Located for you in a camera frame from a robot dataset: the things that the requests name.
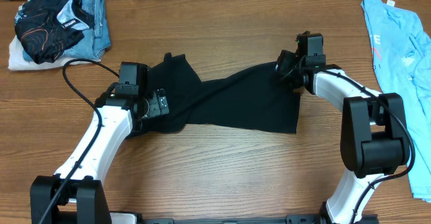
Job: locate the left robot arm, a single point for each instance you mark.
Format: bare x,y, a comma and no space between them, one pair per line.
74,193

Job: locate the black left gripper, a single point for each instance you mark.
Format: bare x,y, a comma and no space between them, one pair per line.
159,105

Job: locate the light blue t-shirt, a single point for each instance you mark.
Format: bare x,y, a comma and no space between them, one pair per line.
401,62

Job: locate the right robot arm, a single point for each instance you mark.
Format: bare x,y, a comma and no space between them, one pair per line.
375,145

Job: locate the black t-shirt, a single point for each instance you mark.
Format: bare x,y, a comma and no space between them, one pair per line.
253,98

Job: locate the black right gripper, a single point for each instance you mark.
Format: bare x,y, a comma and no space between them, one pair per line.
283,68

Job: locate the black orange patterned shirt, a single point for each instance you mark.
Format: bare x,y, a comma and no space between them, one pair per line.
47,28

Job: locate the folded white garment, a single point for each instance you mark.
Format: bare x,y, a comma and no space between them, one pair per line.
20,62

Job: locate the folded blue denim jeans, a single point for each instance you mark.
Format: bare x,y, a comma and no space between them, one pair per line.
51,29

